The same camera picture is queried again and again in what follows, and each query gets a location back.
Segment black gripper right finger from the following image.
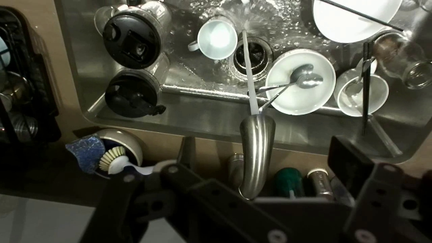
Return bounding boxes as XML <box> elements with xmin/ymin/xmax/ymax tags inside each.
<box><xmin>326</xmin><ymin>134</ymin><xmax>432</xmax><ymax>243</ymax></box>

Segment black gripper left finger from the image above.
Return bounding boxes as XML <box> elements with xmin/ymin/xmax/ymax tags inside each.
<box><xmin>79</xmin><ymin>161</ymin><xmax>290</xmax><ymax>243</ymax></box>

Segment steel kitchen faucet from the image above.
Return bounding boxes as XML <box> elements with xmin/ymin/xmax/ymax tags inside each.
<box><xmin>225</xmin><ymin>114</ymin><xmax>276</xmax><ymax>203</ymax></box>

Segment small steel cup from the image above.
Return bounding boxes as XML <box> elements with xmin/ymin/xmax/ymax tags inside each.
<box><xmin>304</xmin><ymin>168</ymin><xmax>334</xmax><ymax>200</ymax></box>

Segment white dish brush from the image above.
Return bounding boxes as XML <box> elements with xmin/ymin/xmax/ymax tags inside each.
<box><xmin>97</xmin><ymin>145</ymin><xmax>179</xmax><ymax>177</ymax></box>

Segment round brush holder bowl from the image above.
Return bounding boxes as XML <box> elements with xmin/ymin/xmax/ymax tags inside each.
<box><xmin>86</xmin><ymin>128</ymin><xmax>144</xmax><ymax>180</ymax></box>

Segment stainless steel sink basin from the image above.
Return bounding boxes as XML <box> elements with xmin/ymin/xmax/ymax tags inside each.
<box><xmin>55</xmin><ymin>0</ymin><xmax>432</xmax><ymax>165</ymax></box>

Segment green soap dispenser white pump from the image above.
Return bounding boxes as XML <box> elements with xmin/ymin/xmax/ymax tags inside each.
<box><xmin>272</xmin><ymin>166</ymin><xmax>304</xmax><ymax>200</ymax></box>

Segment small white bowl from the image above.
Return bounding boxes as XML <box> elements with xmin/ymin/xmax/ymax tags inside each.
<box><xmin>333</xmin><ymin>66</ymin><xmax>391</xmax><ymax>119</ymax></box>

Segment blue sponge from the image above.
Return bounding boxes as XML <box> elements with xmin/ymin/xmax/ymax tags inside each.
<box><xmin>63</xmin><ymin>135</ymin><xmax>107</xmax><ymax>176</ymax></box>

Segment thin black stick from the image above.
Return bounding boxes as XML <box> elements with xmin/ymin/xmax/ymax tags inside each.
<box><xmin>360</xmin><ymin>41</ymin><xmax>373</xmax><ymax>138</ymax></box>

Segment clear bottle with black lid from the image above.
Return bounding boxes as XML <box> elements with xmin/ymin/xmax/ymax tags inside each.
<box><xmin>91</xmin><ymin>1</ymin><xmax>172</xmax><ymax>70</ymax></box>
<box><xmin>102</xmin><ymin>53</ymin><xmax>169</xmax><ymax>120</ymax></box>

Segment large white bowl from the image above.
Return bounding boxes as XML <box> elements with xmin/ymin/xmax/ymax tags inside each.
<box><xmin>264</xmin><ymin>47</ymin><xmax>338</xmax><ymax>118</ymax></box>

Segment clear glass jar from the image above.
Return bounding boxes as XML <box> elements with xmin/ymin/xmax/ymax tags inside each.
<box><xmin>372</xmin><ymin>30</ymin><xmax>432</xmax><ymax>91</ymax></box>

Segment metal spoon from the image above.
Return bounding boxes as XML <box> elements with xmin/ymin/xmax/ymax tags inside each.
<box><xmin>256</xmin><ymin>62</ymin><xmax>325</xmax><ymax>115</ymax></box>

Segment white mug in sink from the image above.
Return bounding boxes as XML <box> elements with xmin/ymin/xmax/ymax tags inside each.
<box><xmin>186</xmin><ymin>16</ymin><xmax>238</xmax><ymax>62</ymax></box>

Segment black dish rack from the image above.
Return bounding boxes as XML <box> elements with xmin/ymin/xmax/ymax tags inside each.
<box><xmin>0</xmin><ymin>6</ymin><xmax>61</xmax><ymax>146</ymax></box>

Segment white plate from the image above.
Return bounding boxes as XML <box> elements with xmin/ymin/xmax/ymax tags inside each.
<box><xmin>311</xmin><ymin>0</ymin><xmax>404</xmax><ymax>46</ymax></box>

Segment white plates in sink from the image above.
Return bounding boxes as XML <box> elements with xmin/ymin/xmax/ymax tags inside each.
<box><xmin>317</xmin><ymin>0</ymin><xmax>402</xmax><ymax>34</ymax></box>

